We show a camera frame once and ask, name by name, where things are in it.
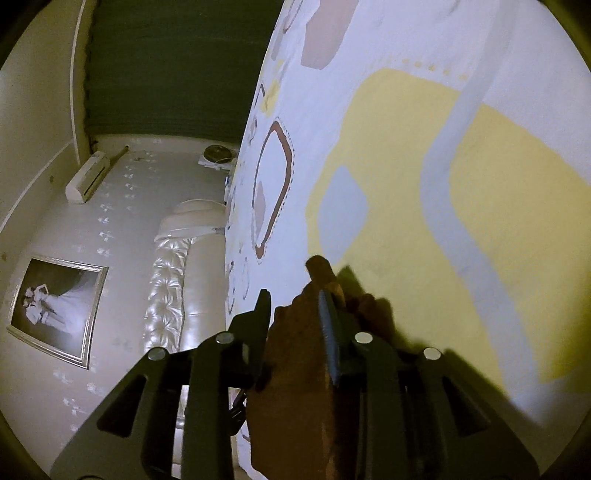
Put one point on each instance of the patterned white bed sheet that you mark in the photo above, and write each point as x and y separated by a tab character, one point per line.
461	184

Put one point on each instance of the brown plaid sweater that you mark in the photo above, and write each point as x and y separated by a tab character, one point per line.
295	369

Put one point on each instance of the cream tufted headboard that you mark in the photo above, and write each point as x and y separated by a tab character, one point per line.
203	300

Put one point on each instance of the small desk fan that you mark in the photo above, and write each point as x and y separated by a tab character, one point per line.
217	153

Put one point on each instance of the white wall air conditioner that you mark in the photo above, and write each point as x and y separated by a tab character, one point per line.
87	177

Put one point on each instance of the framed wall photo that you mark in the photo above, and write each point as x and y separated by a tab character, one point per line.
55	309

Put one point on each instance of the green curtain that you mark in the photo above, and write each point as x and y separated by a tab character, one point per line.
184	69

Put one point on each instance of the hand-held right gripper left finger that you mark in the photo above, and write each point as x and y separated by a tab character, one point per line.
258	323

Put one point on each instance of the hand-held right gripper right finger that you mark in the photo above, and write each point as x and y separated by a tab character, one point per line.
328	332

